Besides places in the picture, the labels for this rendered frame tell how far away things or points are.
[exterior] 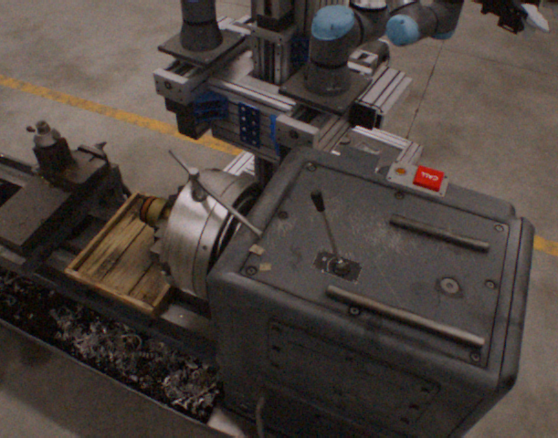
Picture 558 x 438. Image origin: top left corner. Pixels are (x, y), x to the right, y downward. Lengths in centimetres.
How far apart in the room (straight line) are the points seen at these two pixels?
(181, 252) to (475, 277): 61
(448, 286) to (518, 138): 271
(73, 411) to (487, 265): 176
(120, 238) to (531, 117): 308
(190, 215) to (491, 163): 252
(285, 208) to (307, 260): 14
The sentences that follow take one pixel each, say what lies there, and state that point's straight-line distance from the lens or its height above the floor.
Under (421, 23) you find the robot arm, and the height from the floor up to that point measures 148.
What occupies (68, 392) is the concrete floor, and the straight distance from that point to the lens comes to 231.
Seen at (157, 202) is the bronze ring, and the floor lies 112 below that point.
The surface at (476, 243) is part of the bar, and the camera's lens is 103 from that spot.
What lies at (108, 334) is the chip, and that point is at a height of 58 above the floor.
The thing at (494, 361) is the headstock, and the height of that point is 125.
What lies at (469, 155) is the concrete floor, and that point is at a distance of 332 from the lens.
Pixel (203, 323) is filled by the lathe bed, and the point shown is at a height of 86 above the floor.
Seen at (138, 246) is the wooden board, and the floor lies 89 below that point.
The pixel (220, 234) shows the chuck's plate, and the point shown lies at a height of 119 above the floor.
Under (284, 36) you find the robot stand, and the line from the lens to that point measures 163.
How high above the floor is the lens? 201
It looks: 48 degrees down
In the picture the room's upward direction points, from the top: 1 degrees clockwise
